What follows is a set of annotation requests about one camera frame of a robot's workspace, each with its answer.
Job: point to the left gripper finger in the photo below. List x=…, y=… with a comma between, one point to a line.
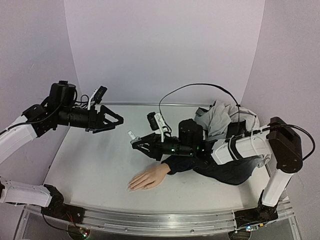
x=106, y=111
x=106, y=126

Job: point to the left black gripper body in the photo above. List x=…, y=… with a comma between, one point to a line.
x=92, y=123

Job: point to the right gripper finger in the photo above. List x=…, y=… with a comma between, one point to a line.
x=149, y=151
x=150, y=139

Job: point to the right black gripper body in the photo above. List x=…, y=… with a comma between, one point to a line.
x=158, y=146

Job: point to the white nail polish cap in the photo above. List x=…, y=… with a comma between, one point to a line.
x=131, y=134

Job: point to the clear nail polish bottle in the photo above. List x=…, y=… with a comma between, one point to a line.
x=136, y=139

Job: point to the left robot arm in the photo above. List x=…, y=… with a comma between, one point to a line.
x=58, y=109

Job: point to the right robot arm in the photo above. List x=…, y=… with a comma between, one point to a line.
x=277, y=136

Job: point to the mannequin hand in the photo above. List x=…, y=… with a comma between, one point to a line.
x=150, y=178

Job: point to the grey black jacket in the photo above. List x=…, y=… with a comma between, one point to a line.
x=226, y=164

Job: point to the aluminium back rail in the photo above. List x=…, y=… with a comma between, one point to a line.
x=156, y=104

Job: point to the aluminium rail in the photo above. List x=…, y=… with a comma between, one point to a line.
x=173, y=224
x=156, y=104

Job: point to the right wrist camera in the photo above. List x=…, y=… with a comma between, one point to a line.
x=158, y=125

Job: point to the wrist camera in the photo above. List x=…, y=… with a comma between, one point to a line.
x=96, y=97
x=158, y=125

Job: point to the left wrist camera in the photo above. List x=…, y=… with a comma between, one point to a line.
x=96, y=97

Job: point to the aluminium front rail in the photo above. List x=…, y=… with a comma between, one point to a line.
x=173, y=224

